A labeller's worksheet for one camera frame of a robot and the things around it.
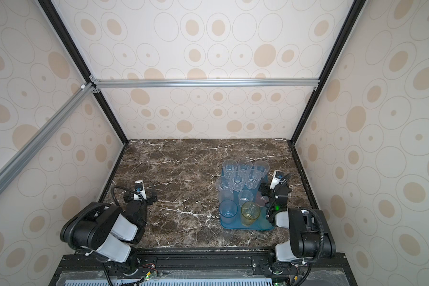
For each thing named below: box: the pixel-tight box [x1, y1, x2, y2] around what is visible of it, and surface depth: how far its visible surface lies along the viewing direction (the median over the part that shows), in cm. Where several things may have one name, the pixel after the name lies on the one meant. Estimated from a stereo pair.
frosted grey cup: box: [215, 176, 234, 204], surface depth 96 cm
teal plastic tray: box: [219, 168, 275, 232], surface depth 89 cm
